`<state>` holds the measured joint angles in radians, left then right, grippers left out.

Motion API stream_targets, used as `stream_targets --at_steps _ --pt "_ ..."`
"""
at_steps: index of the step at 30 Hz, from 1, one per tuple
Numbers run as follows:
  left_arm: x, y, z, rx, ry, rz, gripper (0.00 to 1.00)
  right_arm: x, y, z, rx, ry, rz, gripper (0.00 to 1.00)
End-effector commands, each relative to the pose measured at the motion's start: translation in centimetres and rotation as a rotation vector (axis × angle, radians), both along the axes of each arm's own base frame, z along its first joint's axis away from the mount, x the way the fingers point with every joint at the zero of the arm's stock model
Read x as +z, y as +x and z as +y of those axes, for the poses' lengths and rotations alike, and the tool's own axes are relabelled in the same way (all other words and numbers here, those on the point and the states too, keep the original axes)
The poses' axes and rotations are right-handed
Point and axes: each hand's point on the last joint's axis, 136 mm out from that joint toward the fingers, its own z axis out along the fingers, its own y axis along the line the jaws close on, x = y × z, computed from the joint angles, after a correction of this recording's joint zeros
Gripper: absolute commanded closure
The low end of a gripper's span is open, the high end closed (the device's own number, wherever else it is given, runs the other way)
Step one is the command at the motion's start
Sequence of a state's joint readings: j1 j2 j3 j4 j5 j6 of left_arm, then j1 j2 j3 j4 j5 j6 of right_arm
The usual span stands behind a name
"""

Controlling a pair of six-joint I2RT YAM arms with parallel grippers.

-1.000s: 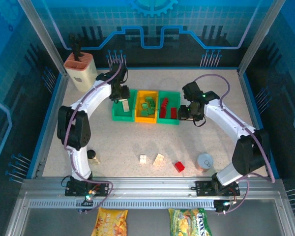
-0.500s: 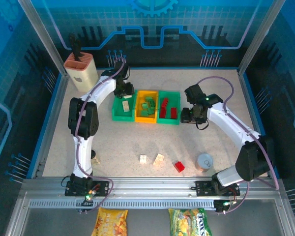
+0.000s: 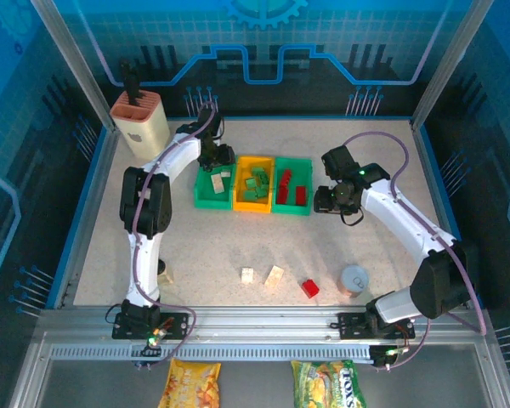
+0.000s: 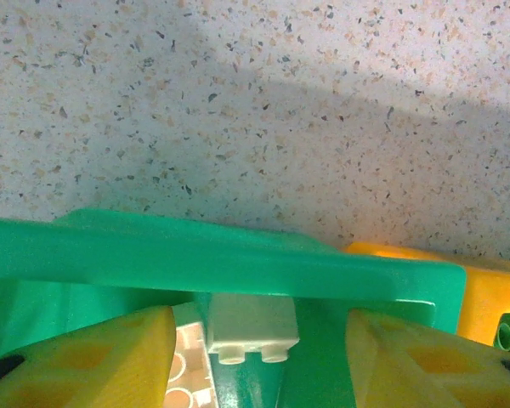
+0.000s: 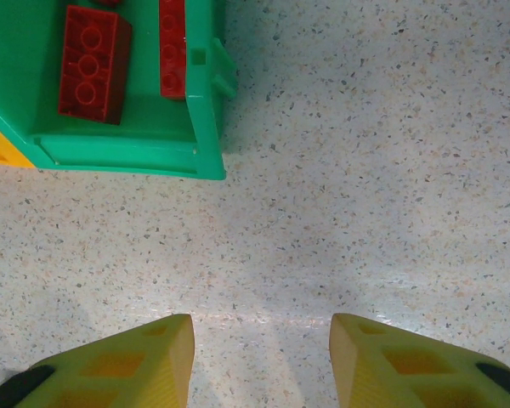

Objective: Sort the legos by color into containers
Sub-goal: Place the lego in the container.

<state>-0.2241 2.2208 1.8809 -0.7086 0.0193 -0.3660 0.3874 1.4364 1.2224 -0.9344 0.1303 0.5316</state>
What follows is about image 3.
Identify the spice jar black lid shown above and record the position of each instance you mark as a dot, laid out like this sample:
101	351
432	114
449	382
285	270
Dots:
166	278

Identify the aluminium rail frame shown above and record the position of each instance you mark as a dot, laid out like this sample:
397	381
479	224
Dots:
259	323

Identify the yellow snack bag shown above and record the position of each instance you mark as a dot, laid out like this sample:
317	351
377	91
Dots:
191	382

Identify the beige knife block pink top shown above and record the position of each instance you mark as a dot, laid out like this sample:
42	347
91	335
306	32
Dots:
144	132

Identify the silver tin can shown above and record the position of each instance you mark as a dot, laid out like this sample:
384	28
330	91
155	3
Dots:
354	281

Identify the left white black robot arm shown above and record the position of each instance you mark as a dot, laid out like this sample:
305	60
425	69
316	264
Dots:
146	263

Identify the green candy bag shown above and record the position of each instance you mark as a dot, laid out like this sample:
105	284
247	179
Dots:
323	382

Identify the small white lego brick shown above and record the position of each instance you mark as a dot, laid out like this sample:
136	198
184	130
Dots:
226	173

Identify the aluminium frame post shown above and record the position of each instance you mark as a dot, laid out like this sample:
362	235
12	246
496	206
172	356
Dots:
449	64
76	64

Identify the small controller board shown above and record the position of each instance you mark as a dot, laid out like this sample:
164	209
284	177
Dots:
153	341
389	353

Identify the long white lego brick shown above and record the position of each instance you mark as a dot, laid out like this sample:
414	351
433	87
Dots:
217	183

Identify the yellow plastic bin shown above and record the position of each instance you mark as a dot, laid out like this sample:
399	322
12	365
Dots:
242	170

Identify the green plastic bin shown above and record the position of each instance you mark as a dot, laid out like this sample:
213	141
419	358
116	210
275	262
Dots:
293	209
212	202

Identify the long beige lego brick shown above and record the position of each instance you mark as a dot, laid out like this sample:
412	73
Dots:
274	276

